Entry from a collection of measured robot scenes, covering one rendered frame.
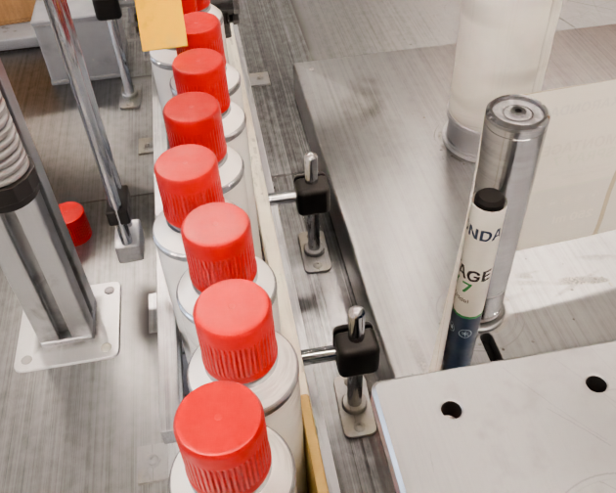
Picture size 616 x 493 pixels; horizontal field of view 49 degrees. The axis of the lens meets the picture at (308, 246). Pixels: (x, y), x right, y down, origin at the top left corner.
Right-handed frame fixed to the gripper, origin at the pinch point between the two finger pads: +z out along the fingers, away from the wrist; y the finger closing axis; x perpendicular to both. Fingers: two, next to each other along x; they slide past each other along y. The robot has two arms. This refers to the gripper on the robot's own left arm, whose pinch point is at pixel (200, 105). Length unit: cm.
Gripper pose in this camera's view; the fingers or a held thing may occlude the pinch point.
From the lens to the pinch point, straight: 68.6
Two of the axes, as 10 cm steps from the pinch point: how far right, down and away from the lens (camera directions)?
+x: -1.1, -1.1, 9.9
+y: 9.8, -1.6, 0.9
